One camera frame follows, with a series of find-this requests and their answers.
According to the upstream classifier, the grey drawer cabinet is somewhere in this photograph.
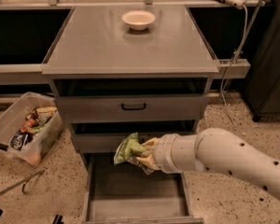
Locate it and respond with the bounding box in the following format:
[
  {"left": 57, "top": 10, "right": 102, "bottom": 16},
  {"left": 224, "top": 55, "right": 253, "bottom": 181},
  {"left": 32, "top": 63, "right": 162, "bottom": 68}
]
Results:
[{"left": 41, "top": 5, "right": 220, "bottom": 224}]

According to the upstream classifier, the grey open bottom drawer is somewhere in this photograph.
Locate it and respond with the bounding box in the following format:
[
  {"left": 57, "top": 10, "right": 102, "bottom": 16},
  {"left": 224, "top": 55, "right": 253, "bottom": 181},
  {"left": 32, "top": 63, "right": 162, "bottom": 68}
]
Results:
[{"left": 81, "top": 153, "right": 203, "bottom": 224}]

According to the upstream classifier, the white power cable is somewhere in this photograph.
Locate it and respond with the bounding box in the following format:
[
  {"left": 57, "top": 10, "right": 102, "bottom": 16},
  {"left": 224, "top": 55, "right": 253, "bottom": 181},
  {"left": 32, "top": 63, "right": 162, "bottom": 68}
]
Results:
[{"left": 219, "top": 3, "right": 250, "bottom": 126}]

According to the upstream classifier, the tan snack box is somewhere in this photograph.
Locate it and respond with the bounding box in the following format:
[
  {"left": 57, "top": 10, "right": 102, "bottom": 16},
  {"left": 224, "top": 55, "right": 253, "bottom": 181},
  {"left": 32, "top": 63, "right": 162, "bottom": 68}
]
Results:
[{"left": 35, "top": 106, "right": 57, "bottom": 124}]

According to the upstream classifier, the grey side rail shelf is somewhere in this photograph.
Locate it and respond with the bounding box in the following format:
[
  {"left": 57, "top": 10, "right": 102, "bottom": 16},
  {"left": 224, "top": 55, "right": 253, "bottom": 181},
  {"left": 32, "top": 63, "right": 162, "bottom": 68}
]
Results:
[{"left": 214, "top": 59, "right": 251, "bottom": 79}]

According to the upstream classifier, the clear plastic storage bin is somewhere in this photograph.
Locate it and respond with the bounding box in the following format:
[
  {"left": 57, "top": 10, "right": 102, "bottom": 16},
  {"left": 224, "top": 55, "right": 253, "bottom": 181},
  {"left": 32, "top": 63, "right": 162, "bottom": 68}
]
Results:
[{"left": 0, "top": 92, "right": 63, "bottom": 166}]

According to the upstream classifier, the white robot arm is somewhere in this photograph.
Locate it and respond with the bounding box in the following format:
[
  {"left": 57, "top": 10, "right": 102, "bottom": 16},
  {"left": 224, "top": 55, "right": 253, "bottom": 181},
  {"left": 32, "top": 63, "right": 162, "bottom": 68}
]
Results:
[{"left": 137, "top": 128, "right": 280, "bottom": 201}]

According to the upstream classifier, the dark cabinet at right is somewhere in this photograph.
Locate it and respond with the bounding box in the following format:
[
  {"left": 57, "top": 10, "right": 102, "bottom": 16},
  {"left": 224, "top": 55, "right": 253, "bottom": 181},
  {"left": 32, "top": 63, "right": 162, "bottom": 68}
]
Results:
[{"left": 244, "top": 0, "right": 280, "bottom": 121}]

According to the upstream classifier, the green jalapeno chip bag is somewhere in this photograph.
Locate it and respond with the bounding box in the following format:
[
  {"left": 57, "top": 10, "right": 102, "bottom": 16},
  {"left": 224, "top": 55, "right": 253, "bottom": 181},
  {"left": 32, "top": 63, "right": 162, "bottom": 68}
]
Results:
[{"left": 113, "top": 133, "right": 157, "bottom": 175}]

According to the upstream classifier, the white ceramic bowl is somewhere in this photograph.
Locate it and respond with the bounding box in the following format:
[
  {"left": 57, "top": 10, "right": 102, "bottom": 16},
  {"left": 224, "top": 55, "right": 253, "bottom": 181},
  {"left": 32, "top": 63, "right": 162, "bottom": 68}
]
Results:
[{"left": 121, "top": 10, "right": 155, "bottom": 31}]

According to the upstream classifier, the grey top drawer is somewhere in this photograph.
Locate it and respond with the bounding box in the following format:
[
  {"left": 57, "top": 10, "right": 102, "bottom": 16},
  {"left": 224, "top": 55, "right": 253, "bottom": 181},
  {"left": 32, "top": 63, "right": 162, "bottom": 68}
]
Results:
[{"left": 55, "top": 95, "right": 208, "bottom": 123}]

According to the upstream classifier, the blue snack packet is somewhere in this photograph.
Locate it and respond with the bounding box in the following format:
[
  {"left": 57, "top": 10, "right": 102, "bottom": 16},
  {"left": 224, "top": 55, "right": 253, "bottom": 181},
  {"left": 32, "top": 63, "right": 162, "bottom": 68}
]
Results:
[{"left": 10, "top": 133, "right": 29, "bottom": 151}]

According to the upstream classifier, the red snack packet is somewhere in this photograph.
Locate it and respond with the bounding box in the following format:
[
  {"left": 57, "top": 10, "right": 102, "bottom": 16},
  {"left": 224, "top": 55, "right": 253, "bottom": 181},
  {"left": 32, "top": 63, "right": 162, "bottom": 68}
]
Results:
[{"left": 20, "top": 119, "right": 37, "bottom": 133}]

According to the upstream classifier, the grey middle drawer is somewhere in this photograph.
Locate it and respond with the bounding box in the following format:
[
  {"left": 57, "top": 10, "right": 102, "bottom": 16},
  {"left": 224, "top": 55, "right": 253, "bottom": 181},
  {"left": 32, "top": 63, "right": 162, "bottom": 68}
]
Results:
[{"left": 71, "top": 133, "right": 128, "bottom": 153}]

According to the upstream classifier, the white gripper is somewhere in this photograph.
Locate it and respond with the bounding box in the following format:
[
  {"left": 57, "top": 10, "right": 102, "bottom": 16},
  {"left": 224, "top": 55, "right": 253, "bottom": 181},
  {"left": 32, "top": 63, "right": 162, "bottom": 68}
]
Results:
[{"left": 136, "top": 133, "right": 181, "bottom": 174}]

